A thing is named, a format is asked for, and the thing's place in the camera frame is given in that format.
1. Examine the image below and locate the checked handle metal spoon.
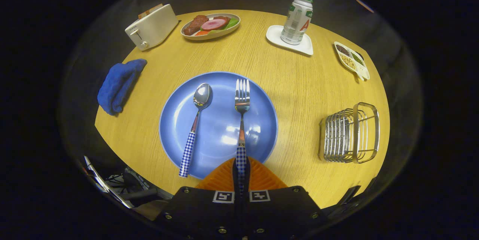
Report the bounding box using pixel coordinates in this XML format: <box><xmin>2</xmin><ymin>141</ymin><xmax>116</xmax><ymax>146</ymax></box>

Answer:
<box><xmin>179</xmin><ymin>83</ymin><xmax>213</xmax><ymax>178</ymax></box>

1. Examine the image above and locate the blue round plate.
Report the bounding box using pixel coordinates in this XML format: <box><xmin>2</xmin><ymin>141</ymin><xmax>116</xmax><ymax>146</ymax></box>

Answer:
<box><xmin>159</xmin><ymin>72</ymin><xmax>278</xmax><ymax>179</ymax></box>

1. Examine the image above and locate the white toaster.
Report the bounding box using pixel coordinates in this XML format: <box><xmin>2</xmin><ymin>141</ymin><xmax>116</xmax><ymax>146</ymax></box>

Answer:
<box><xmin>125</xmin><ymin>3</ymin><xmax>179</xmax><ymax>51</ymax></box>

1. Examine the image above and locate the black cable bundle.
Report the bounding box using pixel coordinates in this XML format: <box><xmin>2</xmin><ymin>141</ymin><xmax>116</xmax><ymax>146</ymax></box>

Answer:
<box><xmin>103</xmin><ymin>173</ymin><xmax>158</xmax><ymax>201</ymax></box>

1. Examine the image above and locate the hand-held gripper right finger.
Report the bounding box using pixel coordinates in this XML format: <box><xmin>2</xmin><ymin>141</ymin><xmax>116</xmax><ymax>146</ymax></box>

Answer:
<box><xmin>241</xmin><ymin>157</ymin><xmax>330</xmax><ymax>240</ymax></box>

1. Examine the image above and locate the checked handle metal fork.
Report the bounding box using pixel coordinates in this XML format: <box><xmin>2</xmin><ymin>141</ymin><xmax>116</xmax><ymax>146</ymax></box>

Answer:
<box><xmin>234</xmin><ymin>79</ymin><xmax>251</xmax><ymax>195</ymax></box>

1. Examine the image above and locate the white green drink bottle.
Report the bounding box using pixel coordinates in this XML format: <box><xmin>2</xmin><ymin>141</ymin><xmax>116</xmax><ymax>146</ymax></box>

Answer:
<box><xmin>280</xmin><ymin>0</ymin><xmax>314</xmax><ymax>45</ymax></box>

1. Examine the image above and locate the white oval food plate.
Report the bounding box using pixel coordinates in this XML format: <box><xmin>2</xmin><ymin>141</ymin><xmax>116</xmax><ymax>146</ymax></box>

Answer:
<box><xmin>180</xmin><ymin>13</ymin><xmax>241</xmax><ymax>41</ymax></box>

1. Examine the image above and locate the white coaster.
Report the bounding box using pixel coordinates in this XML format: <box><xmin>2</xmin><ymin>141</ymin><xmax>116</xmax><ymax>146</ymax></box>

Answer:
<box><xmin>266</xmin><ymin>25</ymin><xmax>314</xmax><ymax>56</ymax></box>

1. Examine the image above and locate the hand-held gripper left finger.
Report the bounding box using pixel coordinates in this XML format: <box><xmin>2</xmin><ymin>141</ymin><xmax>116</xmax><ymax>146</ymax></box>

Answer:
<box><xmin>155</xmin><ymin>157</ymin><xmax>242</xmax><ymax>240</ymax></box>

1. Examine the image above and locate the blue folded cloth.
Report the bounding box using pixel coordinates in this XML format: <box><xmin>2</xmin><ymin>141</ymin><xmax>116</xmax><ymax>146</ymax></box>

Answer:
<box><xmin>97</xmin><ymin>59</ymin><xmax>147</xmax><ymax>116</ymax></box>

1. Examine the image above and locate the pink ham slice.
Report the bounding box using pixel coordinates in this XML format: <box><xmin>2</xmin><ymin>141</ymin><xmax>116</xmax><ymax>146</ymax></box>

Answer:
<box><xmin>200</xmin><ymin>18</ymin><xmax>229</xmax><ymax>31</ymax></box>

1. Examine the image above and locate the brown meat slice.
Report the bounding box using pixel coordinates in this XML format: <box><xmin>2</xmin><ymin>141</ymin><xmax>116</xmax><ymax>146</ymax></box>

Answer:
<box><xmin>183</xmin><ymin>15</ymin><xmax>209</xmax><ymax>36</ymax></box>

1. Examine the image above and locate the metal wire cutlery basket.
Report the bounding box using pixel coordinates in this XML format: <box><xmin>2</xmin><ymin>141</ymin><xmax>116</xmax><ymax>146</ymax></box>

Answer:
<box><xmin>318</xmin><ymin>102</ymin><xmax>380</xmax><ymax>164</ymax></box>

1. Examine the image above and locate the white divided bean dish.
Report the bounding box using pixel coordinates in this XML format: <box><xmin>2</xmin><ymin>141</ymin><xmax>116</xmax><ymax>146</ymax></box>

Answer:
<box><xmin>334</xmin><ymin>42</ymin><xmax>371</xmax><ymax>81</ymax></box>

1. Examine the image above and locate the person's leg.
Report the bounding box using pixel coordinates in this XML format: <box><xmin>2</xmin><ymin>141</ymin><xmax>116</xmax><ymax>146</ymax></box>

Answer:
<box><xmin>133</xmin><ymin>200</ymin><xmax>169</xmax><ymax>221</ymax></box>

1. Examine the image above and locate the white side table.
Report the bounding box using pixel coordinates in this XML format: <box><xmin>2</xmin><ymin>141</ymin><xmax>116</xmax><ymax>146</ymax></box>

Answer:
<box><xmin>84</xmin><ymin>156</ymin><xmax>133</xmax><ymax>209</ymax></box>

